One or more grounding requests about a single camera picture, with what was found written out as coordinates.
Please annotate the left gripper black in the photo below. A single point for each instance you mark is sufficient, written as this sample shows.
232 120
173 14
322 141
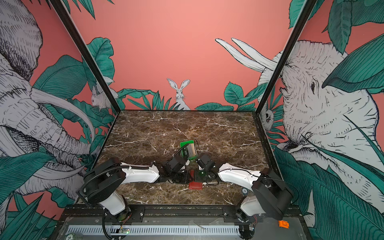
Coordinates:
186 178

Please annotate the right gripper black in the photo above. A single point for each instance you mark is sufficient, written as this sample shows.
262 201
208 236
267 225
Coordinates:
197 176

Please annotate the green plastic tray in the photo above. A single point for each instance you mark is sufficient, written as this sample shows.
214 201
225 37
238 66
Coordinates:
183 147

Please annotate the stack of credit cards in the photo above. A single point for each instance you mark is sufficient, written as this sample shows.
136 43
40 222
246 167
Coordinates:
191 152

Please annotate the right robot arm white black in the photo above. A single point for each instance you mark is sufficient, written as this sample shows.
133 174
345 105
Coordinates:
271 195

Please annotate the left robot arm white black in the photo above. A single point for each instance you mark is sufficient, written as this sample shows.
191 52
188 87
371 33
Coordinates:
101 184

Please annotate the orange connector block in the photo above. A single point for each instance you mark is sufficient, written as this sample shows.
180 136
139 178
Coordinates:
284 224

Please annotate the white slotted cable duct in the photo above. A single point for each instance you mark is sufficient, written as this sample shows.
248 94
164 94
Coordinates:
154 230

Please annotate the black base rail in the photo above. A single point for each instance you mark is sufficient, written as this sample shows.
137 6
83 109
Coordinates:
137 212

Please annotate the right black frame post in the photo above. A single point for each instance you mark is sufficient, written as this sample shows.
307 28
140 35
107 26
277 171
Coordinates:
301 21

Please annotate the black frame post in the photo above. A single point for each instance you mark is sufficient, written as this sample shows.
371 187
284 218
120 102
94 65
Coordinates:
65 18
301 21

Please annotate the left black frame post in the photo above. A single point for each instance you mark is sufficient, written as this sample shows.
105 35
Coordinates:
65 18

